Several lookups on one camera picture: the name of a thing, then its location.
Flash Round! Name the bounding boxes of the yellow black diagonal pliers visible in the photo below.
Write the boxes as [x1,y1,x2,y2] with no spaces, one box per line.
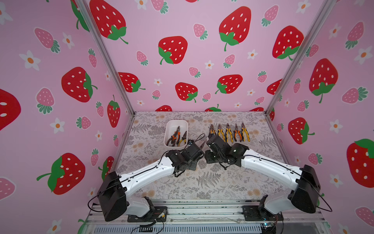
[218,124,227,142]

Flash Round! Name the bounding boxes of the yellow striped needle-nose pliers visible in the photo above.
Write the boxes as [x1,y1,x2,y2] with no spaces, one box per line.
[226,123,233,143]

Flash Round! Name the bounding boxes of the orange black Greener pliers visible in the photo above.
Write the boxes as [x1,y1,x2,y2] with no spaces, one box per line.
[234,124,243,142]

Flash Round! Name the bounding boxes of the small orange black pliers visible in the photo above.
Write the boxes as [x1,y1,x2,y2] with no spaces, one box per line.
[209,124,217,136]

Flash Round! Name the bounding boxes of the yellow black combination pliers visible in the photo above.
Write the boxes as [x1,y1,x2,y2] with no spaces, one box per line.
[242,123,251,142]

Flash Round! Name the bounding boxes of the white plastic storage box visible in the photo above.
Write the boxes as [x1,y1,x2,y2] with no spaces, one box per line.
[164,120,189,150]

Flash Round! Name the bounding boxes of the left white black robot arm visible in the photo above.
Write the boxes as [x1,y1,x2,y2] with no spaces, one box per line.
[97,143,204,222]

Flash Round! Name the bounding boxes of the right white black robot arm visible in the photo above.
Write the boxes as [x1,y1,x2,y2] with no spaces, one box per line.
[205,134,320,219]

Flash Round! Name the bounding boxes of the yellow grey needle-nose pliers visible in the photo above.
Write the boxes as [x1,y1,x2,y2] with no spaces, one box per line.
[178,131,187,147]

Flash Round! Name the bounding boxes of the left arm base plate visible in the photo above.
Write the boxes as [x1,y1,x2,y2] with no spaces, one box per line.
[127,206,168,223]

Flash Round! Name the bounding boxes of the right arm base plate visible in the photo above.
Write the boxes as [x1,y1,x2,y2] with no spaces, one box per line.
[242,205,283,222]

